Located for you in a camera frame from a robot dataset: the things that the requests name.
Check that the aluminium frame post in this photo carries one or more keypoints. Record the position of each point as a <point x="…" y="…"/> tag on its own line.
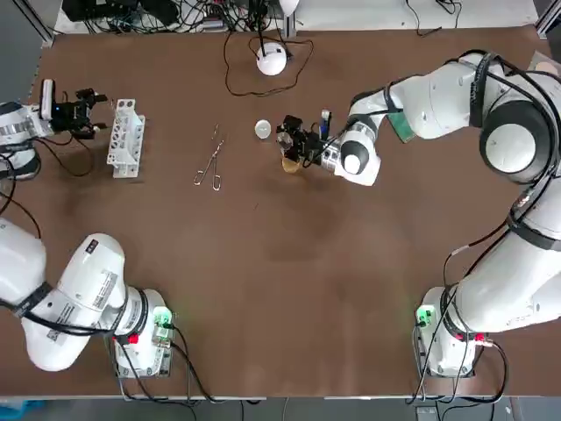
<point x="289" y="26"/>

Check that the white test tube rack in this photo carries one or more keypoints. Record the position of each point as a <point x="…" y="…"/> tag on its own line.
<point x="127" y="149"/>

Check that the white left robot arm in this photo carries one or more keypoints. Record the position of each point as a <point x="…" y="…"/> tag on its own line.
<point x="87" y="298"/>

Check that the glass beaker with yellow liquid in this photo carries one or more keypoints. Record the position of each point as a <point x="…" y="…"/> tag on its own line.
<point x="291" y="166"/>

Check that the folded green cloth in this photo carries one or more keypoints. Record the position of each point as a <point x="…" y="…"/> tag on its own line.
<point x="401" y="127"/>

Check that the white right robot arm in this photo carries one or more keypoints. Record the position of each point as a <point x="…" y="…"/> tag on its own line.
<point x="504" y="298"/>

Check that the metal crucible tongs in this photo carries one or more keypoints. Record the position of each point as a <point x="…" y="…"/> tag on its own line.
<point x="215" y="152"/>

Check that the white desk lamp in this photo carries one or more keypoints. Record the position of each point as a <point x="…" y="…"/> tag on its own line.
<point x="271" y="61"/>

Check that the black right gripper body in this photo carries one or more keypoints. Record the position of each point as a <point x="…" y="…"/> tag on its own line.
<point x="312" y="145"/>

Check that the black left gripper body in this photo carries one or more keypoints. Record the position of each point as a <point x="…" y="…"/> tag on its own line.
<point x="72" y="116"/>

